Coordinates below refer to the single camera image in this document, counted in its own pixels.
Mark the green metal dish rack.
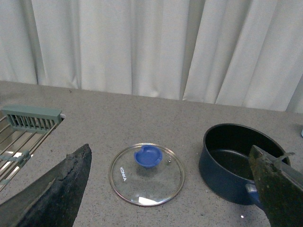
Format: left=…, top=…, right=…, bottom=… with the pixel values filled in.
left=0, top=105, right=64, bottom=190

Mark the dark blue saucepan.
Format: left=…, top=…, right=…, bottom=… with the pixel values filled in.
left=199, top=123, right=285, bottom=209

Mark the glass lid with blue knob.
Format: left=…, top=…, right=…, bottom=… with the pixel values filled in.
left=109, top=143, right=185, bottom=207

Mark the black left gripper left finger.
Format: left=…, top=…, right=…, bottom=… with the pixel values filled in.
left=0, top=144, right=92, bottom=227

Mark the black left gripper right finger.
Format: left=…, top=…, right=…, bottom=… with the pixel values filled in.
left=249, top=145, right=303, bottom=227

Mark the white curtain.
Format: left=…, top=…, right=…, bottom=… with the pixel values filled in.
left=0, top=0, right=303, bottom=113

